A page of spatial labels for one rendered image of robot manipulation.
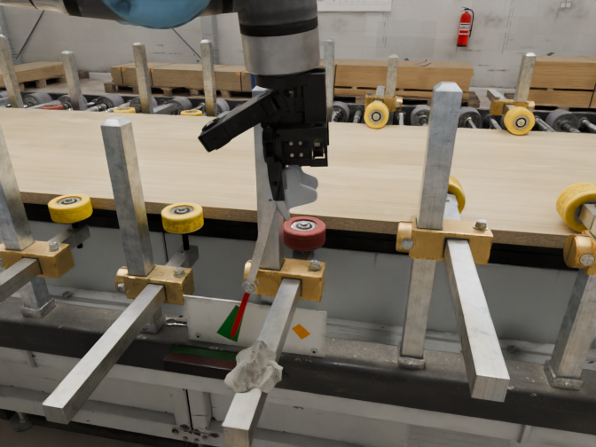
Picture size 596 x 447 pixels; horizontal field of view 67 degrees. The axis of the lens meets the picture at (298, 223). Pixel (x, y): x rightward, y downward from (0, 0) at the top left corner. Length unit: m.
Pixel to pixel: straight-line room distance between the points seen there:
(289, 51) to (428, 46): 7.29
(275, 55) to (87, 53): 9.48
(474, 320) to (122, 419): 1.22
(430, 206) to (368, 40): 7.20
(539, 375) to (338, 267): 0.42
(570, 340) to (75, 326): 0.89
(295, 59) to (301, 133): 0.09
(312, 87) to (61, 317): 0.72
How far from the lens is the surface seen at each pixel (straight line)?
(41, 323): 1.06
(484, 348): 0.51
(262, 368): 0.59
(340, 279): 1.01
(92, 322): 1.01
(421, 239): 0.71
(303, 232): 0.81
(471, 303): 0.57
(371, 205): 0.95
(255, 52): 0.54
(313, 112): 0.57
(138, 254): 0.85
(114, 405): 1.60
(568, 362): 0.88
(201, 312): 0.86
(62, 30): 10.23
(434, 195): 0.68
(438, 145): 0.66
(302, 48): 0.53
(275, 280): 0.77
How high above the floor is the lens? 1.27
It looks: 26 degrees down
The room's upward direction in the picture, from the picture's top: straight up
